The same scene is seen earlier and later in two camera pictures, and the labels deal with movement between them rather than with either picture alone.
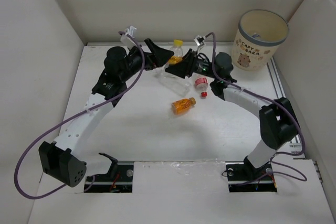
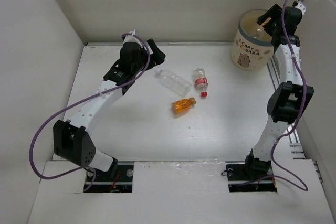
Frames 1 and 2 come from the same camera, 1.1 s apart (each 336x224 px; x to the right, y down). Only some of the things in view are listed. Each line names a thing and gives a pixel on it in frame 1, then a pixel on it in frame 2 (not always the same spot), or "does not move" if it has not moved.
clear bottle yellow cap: (178, 52) → (261, 33)
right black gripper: (187, 66) → (275, 12)
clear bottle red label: (202, 83) does not move
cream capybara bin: (250, 54) does not move
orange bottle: (182, 106) does not move
